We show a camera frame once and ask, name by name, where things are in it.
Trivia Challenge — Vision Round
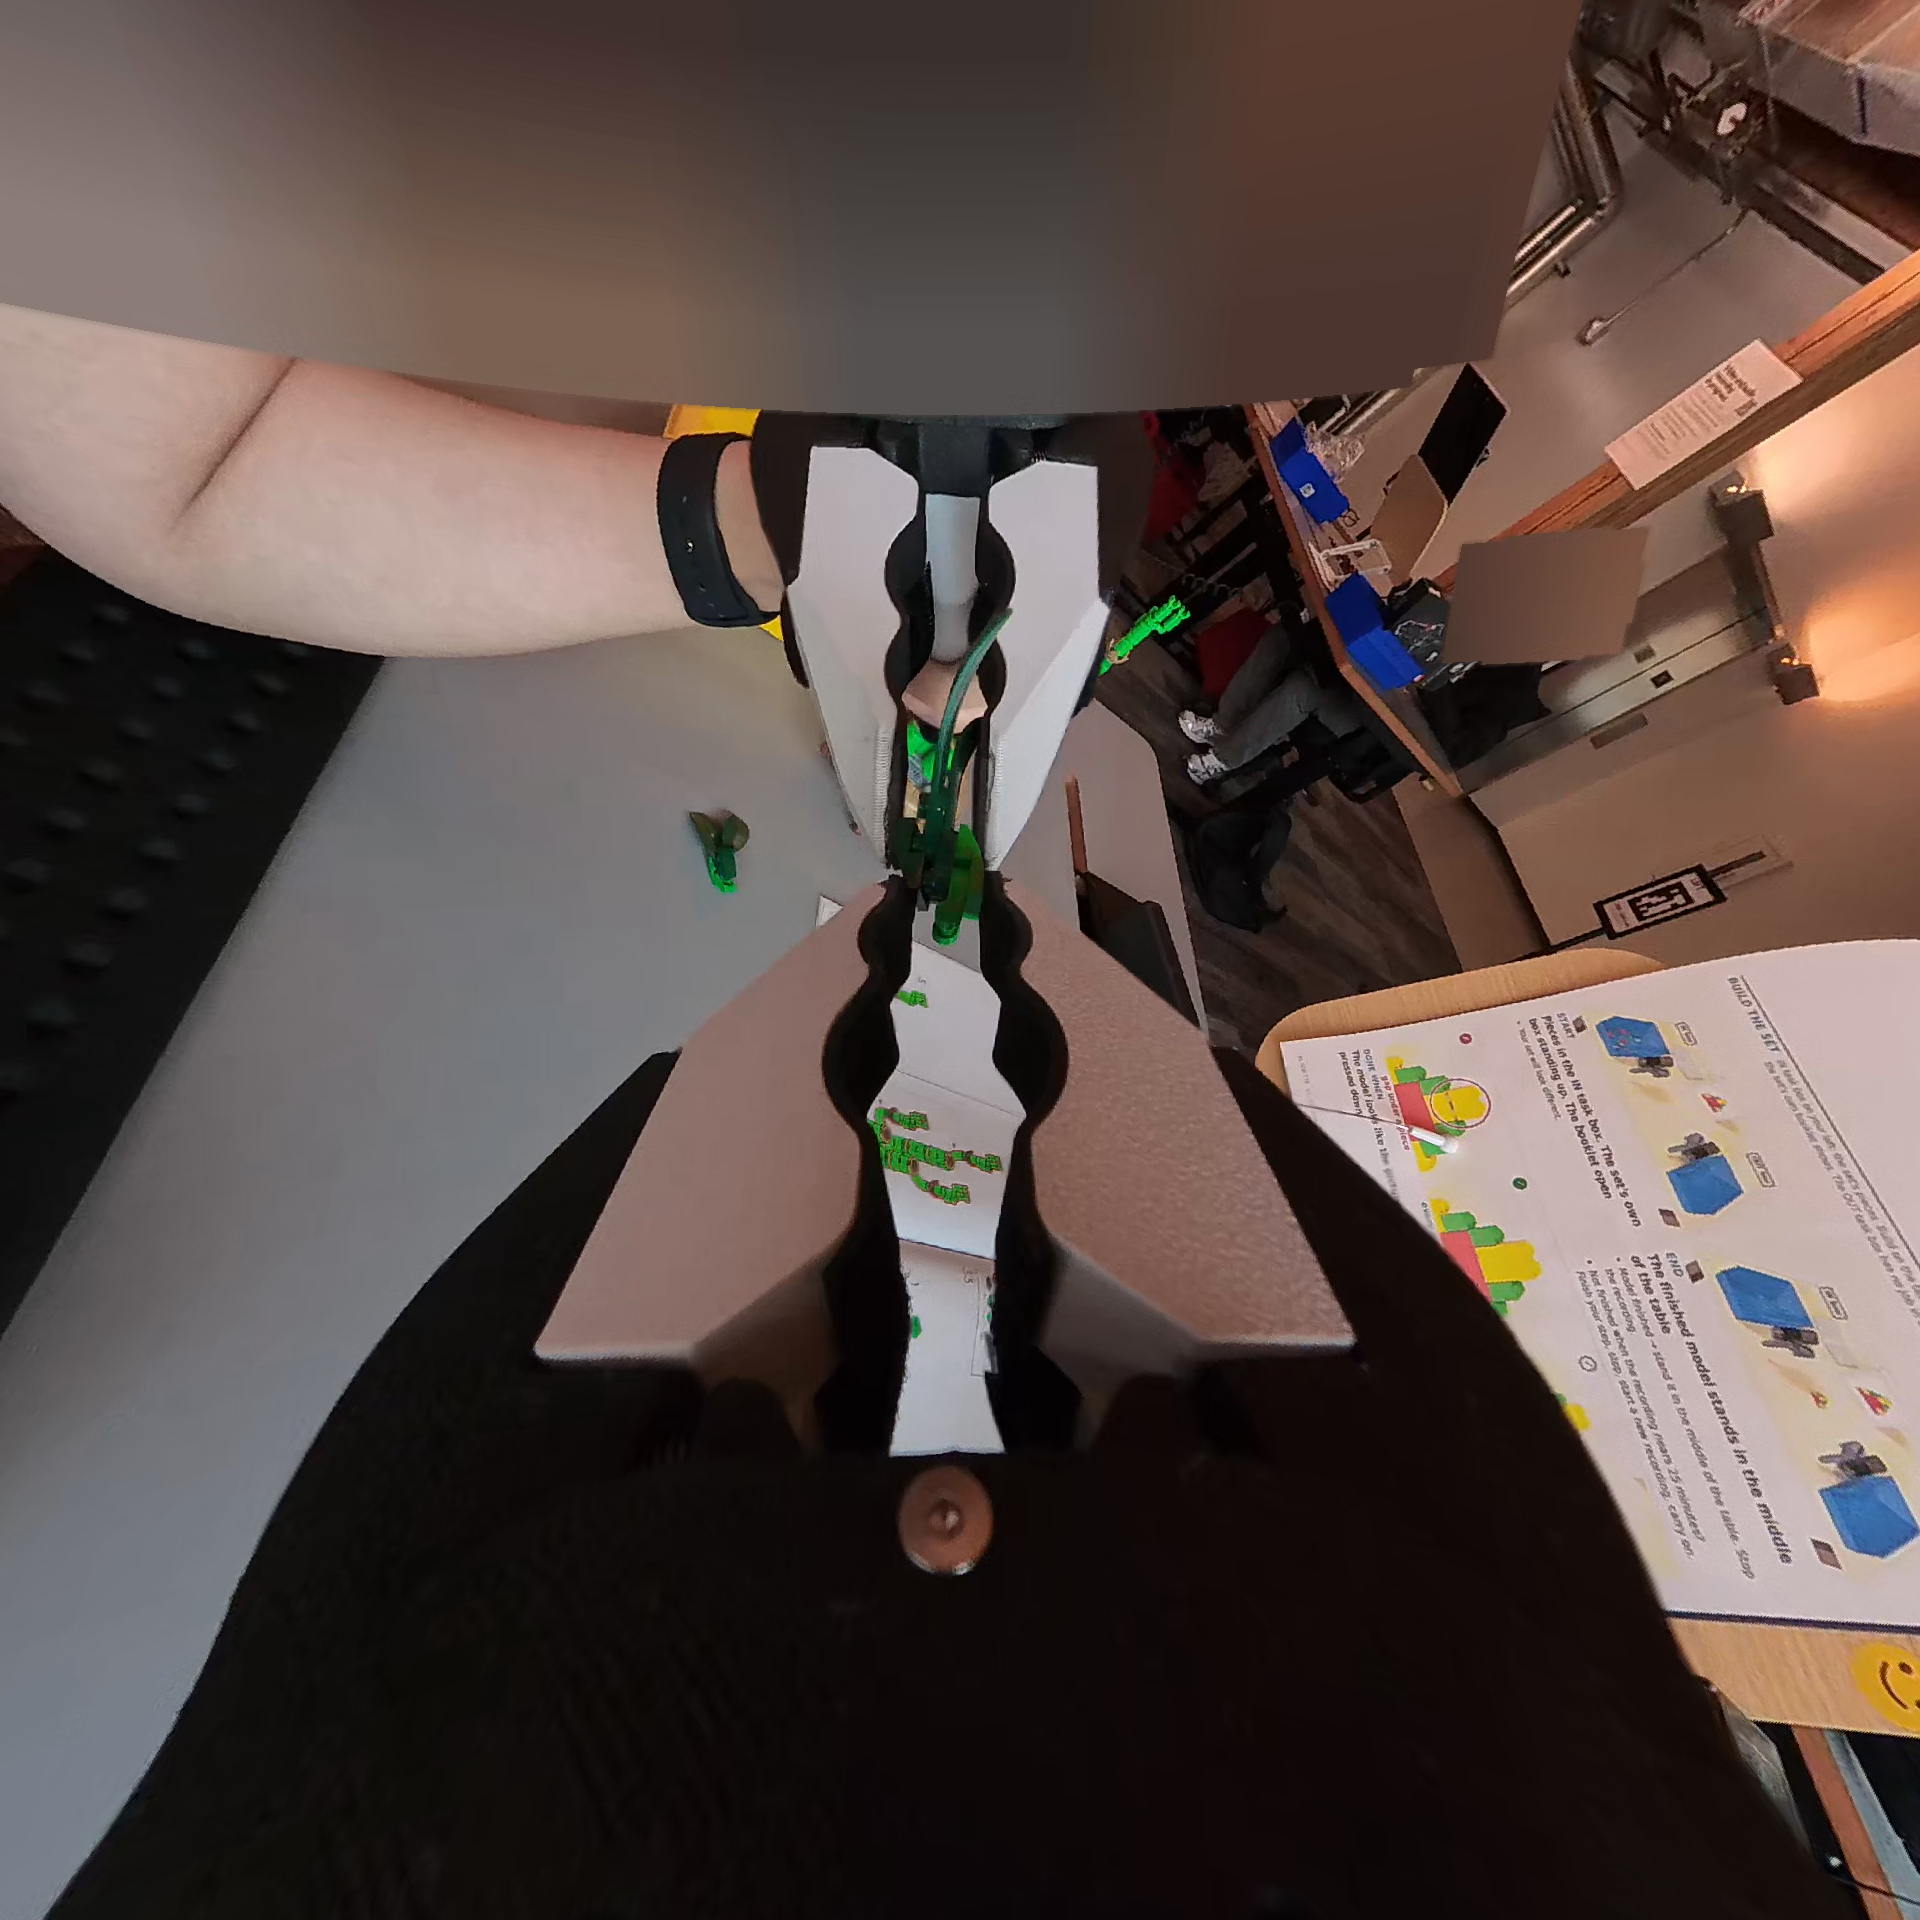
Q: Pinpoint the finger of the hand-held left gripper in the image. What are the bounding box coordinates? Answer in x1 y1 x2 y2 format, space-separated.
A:
793 442 925 876
973 462 1115 876

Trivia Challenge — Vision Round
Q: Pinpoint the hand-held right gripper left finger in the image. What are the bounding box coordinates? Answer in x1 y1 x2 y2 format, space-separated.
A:
532 884 918 1448

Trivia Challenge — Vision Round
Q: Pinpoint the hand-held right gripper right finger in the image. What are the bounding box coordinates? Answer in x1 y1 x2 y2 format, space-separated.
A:
980 879 1360 1455

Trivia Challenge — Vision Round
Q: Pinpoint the person's left forearm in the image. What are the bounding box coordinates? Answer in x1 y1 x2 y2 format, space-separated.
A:
0 299 783 661

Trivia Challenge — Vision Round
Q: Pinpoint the green lego vine piece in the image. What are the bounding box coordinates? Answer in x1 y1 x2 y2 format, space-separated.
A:
1097 593 1197 670

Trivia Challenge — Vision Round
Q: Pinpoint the black wristband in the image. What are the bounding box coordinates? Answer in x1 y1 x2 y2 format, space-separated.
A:
654 430 783 630

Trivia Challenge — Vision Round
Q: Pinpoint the blue plastic bin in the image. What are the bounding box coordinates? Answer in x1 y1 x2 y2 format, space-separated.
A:
1324 571 1430 694
1267 418 1356 532

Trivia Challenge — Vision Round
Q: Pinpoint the open laptop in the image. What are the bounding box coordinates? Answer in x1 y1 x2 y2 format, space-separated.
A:
1369 363 1511 584

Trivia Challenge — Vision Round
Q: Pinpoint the illustrated task instruction sheet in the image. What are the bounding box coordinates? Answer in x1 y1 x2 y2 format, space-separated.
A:
1278 939 1920 1632

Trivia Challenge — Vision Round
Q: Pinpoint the black framed marker tag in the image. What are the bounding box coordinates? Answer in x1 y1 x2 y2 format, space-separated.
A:
1590 859 1730 940

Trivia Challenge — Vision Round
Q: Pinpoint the white paper sign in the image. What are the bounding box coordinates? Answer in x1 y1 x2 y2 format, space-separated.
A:
1602 342 1804 494

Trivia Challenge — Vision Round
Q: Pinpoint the black studded mat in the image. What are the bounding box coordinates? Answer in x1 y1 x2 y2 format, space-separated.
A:
0 553 387 1329

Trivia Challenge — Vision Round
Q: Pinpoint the light wooden board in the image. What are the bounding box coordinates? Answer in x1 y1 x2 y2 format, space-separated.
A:
1259 940 1920 1746

